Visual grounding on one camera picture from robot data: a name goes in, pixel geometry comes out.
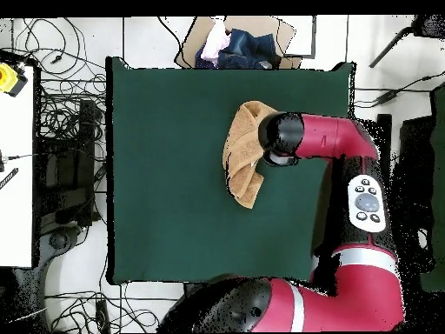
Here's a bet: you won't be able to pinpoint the orange terry towel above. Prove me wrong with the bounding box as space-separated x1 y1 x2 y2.
222 100 279 210

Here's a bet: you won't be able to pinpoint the black cable with plug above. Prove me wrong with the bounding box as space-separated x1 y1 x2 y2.
354 70 445 107

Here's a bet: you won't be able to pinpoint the yellow emergency stop button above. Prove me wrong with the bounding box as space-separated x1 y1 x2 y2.
0 62 30 98

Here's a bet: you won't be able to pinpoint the dark green table cloth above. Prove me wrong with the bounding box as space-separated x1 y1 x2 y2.
104 56 357 286

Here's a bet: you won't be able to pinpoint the blue denim jeans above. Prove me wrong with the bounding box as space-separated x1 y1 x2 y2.
194 28 282 70

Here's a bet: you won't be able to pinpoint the pink garment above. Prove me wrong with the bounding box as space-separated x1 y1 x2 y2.
200 18 233 67

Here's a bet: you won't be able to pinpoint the white desk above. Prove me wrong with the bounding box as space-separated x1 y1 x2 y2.
0 65 35 269

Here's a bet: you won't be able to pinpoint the black tripod leg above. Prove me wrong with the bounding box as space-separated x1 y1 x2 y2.
368 14 445 69

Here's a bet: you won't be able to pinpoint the black equipment stand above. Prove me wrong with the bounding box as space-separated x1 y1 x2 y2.
34 98 107 229

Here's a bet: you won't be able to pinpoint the grey round stand base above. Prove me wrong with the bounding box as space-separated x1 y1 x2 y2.
36 222 84 333

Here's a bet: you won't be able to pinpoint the black ribbed strap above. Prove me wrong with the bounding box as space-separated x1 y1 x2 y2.
0 167 20 191

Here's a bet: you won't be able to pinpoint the brown cardboard box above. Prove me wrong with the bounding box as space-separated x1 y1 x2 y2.
174 15 303 70

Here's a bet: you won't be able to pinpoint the black power strip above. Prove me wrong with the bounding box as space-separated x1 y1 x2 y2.
95 299 111 334

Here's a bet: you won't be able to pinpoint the black cable tangle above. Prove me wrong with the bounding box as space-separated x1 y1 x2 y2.
44 281 161 334
11 17 108 140

